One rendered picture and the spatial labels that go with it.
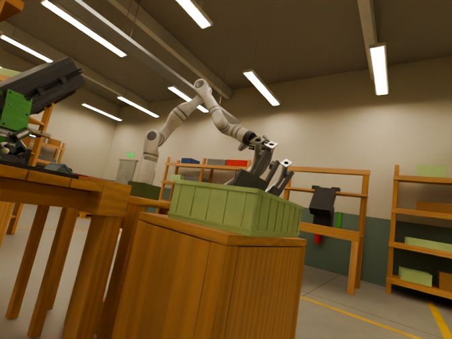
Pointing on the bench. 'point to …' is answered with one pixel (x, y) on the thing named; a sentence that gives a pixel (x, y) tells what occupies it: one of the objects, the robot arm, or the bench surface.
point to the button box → (58, 167)
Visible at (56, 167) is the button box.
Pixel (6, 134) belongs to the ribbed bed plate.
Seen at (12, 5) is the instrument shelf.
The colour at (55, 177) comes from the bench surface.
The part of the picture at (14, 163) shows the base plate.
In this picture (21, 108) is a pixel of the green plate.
